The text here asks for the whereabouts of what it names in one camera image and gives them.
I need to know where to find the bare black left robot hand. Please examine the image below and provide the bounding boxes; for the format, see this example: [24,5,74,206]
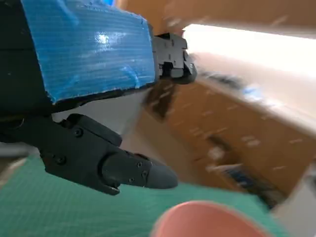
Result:
[0,0,198,197]

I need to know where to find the pink bowl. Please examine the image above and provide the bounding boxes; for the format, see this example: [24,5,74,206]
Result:
[150,200,272,237]

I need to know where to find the green cutting mat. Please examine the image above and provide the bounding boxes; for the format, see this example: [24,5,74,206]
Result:
[0,154,292,237]

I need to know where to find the open cardboard box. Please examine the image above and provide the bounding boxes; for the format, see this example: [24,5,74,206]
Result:
[138,74,316,205]

